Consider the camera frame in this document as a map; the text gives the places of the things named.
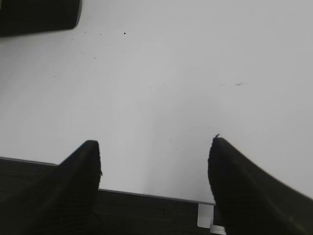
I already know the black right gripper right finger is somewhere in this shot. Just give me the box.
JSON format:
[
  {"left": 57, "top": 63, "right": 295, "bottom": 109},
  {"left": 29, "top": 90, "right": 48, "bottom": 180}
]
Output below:
[{"left": 207, "top": 136, "right": 313, "bottom": 235}]

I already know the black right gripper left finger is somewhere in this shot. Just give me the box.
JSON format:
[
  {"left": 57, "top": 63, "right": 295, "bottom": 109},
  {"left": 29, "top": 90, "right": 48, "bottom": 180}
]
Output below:
[{"left": 0, "top": 140, "right": 102, "bottom": 235}]

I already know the black bag with tan handles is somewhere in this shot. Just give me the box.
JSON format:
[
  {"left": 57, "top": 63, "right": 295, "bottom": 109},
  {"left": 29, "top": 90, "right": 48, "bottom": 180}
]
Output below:
[{"left": 0, "top": 0, "right": 83, "bottom": 38}]

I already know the white label tag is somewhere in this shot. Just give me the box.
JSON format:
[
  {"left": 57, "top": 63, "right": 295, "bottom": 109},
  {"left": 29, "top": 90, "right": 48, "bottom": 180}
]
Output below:
[{"left": 197, "top": 204, "right": 226, "bottom": 235}]

